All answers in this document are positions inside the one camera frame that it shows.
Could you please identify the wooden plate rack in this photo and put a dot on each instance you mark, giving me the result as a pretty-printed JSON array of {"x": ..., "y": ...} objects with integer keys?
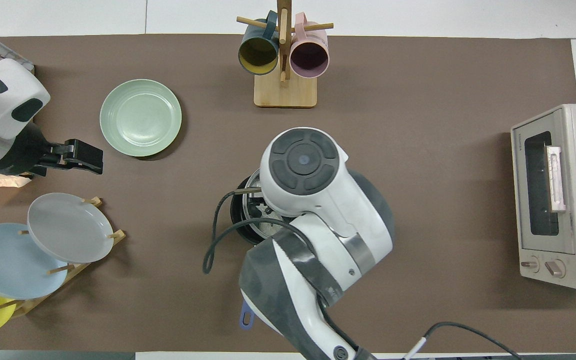
[{"x": 80, "y": 267}]

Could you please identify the brown table mat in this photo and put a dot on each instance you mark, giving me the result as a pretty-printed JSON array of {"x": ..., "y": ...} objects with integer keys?
[{"x": 418, "y": 150}]

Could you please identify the light blue plate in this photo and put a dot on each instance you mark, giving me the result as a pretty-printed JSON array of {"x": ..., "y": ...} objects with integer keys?
[{"x": 10, "y": 262}]

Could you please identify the grey plate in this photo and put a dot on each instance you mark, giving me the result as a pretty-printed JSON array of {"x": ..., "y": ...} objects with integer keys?
[{"x": 70, "y": 227}]

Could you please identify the pink mug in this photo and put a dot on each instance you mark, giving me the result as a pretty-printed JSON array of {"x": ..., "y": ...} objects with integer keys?
[{"x": 309, "y": 56}]

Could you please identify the wooden mug rack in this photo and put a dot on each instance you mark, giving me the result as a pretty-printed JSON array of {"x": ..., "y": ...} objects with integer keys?
[{"x": 285, "y": 92}]

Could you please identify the light green plate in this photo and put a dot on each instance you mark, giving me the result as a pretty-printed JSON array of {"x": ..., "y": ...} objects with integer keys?
[{"x": 140, "y": 117}]

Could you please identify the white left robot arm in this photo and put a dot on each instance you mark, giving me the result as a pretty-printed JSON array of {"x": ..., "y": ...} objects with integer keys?
[{"x": 3, "y": 100}]

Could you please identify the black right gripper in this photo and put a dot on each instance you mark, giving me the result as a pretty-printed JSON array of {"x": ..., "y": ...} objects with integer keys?
[{"x": 260, "y": 207}]

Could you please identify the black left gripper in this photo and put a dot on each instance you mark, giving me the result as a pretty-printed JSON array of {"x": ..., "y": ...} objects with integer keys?
[{"x": 25, "y": 152}]

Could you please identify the glass lid blue knob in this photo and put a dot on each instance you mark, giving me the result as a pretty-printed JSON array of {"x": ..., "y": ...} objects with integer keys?
[{"x": 254, "y": 180}]

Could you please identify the dark blue saucepan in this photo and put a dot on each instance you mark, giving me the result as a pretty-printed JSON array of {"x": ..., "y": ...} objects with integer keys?
[{"x": 238, "y": 207}]

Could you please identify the dark teal mug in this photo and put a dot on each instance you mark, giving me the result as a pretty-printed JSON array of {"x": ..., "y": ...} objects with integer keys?
[{"x": 258, "y": 54}]

